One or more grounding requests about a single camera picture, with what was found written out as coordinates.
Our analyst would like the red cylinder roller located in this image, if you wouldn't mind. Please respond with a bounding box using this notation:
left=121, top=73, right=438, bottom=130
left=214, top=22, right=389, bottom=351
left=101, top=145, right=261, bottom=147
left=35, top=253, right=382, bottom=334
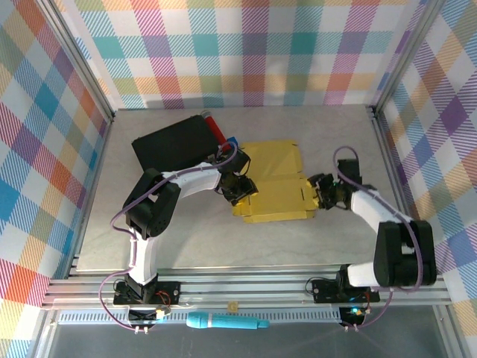
left=200, top=110, right=230, bottom=147

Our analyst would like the turquoise pen-shaped tool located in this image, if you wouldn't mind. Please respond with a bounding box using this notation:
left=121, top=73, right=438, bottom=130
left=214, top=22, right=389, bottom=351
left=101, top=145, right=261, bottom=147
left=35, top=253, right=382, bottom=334
left=186, top=311, right=271, bottom=331

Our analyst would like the black hard case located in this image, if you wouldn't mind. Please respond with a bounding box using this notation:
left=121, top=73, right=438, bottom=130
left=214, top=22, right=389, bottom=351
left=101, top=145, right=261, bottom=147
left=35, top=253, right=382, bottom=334
left=131, top=115, right=221, bottom=177

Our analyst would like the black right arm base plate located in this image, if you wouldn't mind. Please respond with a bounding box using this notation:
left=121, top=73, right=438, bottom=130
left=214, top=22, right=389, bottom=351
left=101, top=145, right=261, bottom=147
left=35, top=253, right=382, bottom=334
left=311, top=277, right=381, bottom=304

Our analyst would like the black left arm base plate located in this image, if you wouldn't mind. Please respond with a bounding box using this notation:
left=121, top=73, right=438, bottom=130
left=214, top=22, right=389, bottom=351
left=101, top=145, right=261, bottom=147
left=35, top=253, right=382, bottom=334
left=113, top=281, right=182, bottom=306

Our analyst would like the yellow paper box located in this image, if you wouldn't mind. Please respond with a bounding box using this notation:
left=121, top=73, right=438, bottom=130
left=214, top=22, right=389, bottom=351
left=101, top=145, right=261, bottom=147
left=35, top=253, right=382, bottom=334
left=230, top=139, right=318, bottom=224

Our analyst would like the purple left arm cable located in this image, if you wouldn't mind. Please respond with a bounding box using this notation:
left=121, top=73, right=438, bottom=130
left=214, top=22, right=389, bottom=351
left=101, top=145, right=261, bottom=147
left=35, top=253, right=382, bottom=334
left=98, top=142, right=239, bottom=331

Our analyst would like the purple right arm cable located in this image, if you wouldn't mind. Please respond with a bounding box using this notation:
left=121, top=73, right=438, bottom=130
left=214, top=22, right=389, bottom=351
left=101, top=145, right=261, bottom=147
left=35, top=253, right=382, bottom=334
left=333, top=145, right=426, bottom=331

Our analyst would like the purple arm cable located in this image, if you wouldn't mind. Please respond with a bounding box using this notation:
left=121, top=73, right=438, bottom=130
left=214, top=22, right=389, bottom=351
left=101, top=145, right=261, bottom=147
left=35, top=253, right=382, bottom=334
left=333, top=145, right=426, bottom=331
left=98, top=142, right=239, bottom=331

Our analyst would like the white slotted cable duct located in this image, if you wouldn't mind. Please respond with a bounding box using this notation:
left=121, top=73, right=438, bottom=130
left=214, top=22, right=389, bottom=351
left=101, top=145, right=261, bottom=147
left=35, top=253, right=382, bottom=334
left=55, top=312, right=342, bottom=324

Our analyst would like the long aluminium base rail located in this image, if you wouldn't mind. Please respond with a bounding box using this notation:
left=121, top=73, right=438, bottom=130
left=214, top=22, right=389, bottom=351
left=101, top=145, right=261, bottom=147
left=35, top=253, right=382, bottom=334
left=40, top=265, right=452, bottom=311

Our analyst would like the aluminium corner post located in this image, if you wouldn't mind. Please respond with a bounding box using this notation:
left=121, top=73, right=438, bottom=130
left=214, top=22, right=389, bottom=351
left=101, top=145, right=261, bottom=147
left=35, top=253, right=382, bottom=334
left=370, top=0, right=449, bottom=113
left=37, top=0, right=115, bottom=122

